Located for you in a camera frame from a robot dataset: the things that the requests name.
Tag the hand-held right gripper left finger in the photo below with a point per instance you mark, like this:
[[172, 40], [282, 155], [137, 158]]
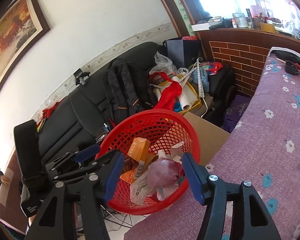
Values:
[[113, 180]]

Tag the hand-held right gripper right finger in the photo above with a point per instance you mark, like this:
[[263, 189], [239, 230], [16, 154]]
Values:
[[193, 180]]

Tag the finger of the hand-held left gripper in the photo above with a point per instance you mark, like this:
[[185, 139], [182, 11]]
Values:
[[75, 172], [87, 152]]

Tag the small orange barcode box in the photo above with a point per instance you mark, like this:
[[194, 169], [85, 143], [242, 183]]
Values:
[[130, 176]]

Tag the red white wrapper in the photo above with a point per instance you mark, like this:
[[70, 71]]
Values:
[[176, 185]]

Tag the white plastic packet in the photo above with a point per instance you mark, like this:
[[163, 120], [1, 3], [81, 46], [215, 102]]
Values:
[[140, 192]]

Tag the red plastic basket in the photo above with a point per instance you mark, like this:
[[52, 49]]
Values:
[[150, 125]]

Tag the black sofa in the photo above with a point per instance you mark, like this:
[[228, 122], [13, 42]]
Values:
[[65, 120]]

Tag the plain cardboard box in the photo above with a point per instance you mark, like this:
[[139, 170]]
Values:
[[210, 135]]

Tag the red cloth strip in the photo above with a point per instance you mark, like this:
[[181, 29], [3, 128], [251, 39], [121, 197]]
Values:
[[50, 111]]

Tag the yellow crate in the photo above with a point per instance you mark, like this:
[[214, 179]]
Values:
[[190, 108]]

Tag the black backpack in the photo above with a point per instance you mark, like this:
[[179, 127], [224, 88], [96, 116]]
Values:
[[120, 85]]

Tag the purple bag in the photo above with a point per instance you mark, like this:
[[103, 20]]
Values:
[[236, 112]]

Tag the white paper roll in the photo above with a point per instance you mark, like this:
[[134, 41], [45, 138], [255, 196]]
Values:
[[187, 95]]

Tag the red cloth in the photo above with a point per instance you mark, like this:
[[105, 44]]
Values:
[[170, 95]]

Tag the black suitcase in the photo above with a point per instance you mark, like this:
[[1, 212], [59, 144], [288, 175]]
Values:
[[222, 92]]

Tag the white ruler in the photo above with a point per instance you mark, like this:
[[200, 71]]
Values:
[[200, 80]]

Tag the light blue towel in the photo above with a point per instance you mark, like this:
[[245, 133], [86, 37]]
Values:
[[205, 80]]

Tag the red blue package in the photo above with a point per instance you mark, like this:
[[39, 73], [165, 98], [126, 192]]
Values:
[[212, 68]]

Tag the clear plastic bag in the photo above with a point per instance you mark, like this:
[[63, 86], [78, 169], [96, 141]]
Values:
[[162, 62]]

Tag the black shopping bag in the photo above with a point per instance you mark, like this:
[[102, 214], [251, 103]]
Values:
[[182, 52]]

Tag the wooden brick-patterned counter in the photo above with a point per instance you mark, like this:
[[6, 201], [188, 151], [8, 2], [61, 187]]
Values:
[[240, 52]]

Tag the black tape roll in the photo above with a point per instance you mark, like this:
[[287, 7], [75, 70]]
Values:
[[292, 68]]

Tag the white flat box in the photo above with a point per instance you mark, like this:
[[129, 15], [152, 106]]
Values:
[[205, 26]]

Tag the black flat case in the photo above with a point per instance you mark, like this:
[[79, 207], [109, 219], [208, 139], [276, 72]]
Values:
[[290, 56]]

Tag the metal pot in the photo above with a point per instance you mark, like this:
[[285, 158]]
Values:
[[240, 20]]

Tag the yellow box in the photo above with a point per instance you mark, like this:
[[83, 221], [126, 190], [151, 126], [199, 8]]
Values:
[[268, 27]]

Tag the black bottle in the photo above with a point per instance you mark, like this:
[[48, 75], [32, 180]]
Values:
[[248, 16]]

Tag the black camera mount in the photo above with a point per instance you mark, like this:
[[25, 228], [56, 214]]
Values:
[[81, 76]]

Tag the framed wall painting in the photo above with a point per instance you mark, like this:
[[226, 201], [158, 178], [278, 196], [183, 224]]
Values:
[[12, 37]]

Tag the bamboo wall painting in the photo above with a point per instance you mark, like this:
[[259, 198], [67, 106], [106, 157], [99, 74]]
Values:
[[182, 10]]

